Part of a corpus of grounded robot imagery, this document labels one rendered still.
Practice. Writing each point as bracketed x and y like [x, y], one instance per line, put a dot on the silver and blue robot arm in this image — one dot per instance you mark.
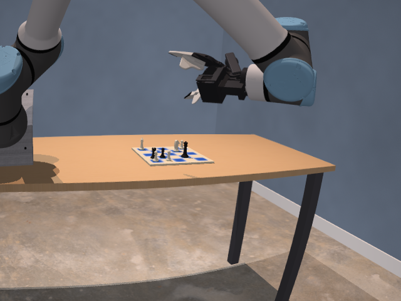
[282, 71]

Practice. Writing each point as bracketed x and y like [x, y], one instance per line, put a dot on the blue and cream chessboard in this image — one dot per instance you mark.
[194, 157]

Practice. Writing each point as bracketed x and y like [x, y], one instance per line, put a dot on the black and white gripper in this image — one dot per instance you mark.
[210, 84]

